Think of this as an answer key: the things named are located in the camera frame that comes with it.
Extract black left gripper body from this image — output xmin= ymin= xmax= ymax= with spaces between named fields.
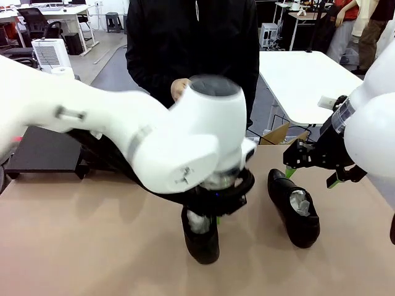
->
xmin=184 ymin=181 xmax=248 ymax=217

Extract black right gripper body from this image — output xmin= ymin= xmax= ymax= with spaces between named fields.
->
xmin=307 ymin=115 xmax=356 ymax=170

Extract white stuffing paper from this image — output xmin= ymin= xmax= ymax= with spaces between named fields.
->
xmin=188 ymin=211 xmax=212 ymax=234
xmin=289 ymin=189 xmax=312 ymax=216

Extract black leather dress shoe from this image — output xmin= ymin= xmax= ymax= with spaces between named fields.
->
xmin=267 ymin=168 xmax=321 ymax=249
xmin=180 ymin=205 xmax=220 ymax=265

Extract person's left forearm black sleeve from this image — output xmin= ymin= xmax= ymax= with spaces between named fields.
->
xmin=244 ymin=69 xmax=260 ymax=128

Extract person's right forearm black sleeve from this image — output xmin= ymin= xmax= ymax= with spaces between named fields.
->
xmin=125 ymin=58 xmax=174 ymax=107

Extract black shoe stand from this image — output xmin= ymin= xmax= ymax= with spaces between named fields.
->
xmin=5 ymin=125 xmax=91 ymax=180

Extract person's right hand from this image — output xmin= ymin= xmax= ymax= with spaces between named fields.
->
xmin=170 ymin=78 xmax=190 ymax=102

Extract brown cardboard box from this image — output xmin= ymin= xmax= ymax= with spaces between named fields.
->
xmin=259 ymin=122 xmax=310 ymax=146

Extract large white table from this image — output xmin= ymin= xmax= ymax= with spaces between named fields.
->
xmin=258 ymin=51 xmax=365 ymax=127

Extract grey plastic crate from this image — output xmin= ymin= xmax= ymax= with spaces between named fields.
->
xmin=339 ymin=47 xmax=360 ymax=66

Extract mannequin in red top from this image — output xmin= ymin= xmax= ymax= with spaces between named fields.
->
xmin=326 ymin=0 xmax=361 ymax=64

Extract standing person dark clothes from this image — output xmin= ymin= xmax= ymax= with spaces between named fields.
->
xmin=351 ymin=0 xmax=390 ymax=75

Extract white computer case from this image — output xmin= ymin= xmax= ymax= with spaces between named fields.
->
xmin=260 ymin=22 xmax=280 ymax=49

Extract mannequin in cream garment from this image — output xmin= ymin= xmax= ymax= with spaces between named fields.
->
xmin=351 ymin=0 xmax=373 ymax=44

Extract brown-top desk white legs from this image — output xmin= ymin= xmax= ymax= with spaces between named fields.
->
xmin=288 ymin=11 xmax=328 ymax=52

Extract person in black jacket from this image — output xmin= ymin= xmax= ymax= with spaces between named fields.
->
xmin=125 ymin=0 xmax=260 ymax=132

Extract black computer tower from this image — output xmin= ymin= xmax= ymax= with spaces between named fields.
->
xmin=64 ymin=32 xmax=84 ymax=56

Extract white air purifier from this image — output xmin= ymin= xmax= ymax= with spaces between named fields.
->
xmin=31 ymin=38 xmax=76 ymax=80

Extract black padded office chair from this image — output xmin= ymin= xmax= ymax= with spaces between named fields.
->
xmin=0 ymin=46 xmax=40 ymax=69

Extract white office desk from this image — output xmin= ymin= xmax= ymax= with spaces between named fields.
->
xmin=0 ymin=3 xmax=100 ymax=56

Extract black mesh office chair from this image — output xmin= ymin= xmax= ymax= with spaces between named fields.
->
xmin=17 ymin=7 xmax=66 ymax=47

